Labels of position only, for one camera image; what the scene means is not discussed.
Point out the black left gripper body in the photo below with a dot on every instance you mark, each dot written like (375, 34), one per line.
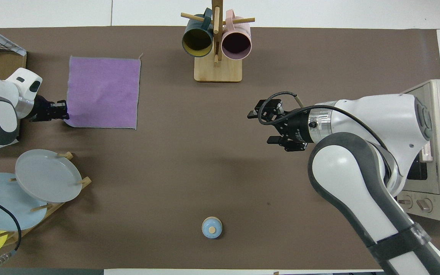
(44, 109)

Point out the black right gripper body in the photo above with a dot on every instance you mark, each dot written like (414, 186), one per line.
(292, 130)

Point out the purple towel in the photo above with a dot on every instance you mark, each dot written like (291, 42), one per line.
(105, 91)

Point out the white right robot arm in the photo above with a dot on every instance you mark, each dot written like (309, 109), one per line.
(357, 114)

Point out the wooden plate rack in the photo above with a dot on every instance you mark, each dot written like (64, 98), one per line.
(67, 155)

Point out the wooden mug tree stand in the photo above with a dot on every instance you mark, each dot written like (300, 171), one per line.
(218, 72)

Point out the grey plate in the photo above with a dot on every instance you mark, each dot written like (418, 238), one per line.
(48, 175)

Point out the pink mug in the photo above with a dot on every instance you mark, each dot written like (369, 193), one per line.
(236, 44)

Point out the dark teal mug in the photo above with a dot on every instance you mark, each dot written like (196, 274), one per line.
(197, 42)

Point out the brown table mat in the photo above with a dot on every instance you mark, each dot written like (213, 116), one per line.
(166, 172)

